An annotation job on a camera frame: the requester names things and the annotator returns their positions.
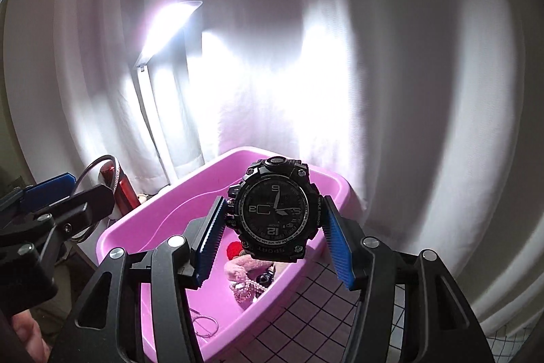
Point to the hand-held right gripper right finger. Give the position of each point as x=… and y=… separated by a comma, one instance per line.
x=338, y=248

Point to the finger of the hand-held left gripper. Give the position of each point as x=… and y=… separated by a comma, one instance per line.
x=46, y=186
x=85, y=203

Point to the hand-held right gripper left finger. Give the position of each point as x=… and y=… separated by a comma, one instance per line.
x=210, y=244

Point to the pink fluffy strawberry headband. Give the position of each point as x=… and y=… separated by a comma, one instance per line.
x=246, y=265

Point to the pink plastic bin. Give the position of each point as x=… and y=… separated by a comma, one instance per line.
x=170, y=214

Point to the black sport wristwatch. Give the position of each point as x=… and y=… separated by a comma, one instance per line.
x=272, y=210

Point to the silver bangle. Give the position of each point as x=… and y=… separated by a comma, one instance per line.
x=199, y=317

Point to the person's left hand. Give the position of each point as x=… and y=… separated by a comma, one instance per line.
x=27, y=335

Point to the red bottle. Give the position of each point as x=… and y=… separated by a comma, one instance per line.
x=127, y=188

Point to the small dark hair accessory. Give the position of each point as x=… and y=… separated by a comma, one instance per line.
x=265, y=277

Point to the white black checked cloth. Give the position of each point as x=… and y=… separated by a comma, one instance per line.
x=314, y=324

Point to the white desk lamp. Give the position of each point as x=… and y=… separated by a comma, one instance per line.
x=170, y=27

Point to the white curtain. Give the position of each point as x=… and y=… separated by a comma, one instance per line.
x=382, y=48

